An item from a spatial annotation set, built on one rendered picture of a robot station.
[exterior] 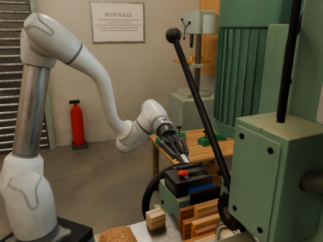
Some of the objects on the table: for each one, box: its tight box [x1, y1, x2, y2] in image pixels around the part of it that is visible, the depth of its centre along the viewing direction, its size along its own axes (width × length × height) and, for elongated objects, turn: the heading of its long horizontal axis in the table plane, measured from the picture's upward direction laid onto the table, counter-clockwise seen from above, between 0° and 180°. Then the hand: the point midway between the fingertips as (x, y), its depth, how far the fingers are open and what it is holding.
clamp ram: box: [190, 185, 221, 206], centre depth 80 cm, size 9×8×9 cm
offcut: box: [146, 207, 166, 231], centre depth 76 cm, size 4×3×4 cm
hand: (185, 163), depth 110 cm, fingers closed
